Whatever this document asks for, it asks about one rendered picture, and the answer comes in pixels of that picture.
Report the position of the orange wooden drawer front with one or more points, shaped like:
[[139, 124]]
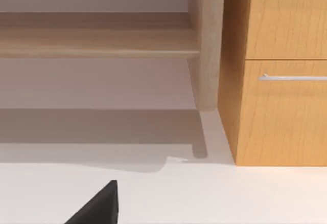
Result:
[[286, 121], [286, 17]]

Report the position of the pale wooden open shelf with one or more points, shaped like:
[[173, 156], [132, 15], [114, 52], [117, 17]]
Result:
[[207, 55]]

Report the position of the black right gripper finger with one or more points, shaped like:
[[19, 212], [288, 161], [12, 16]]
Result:
[[103, 204]]

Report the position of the orange wooden cupboard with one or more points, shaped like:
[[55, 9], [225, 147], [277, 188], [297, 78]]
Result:
[[231, 106]]

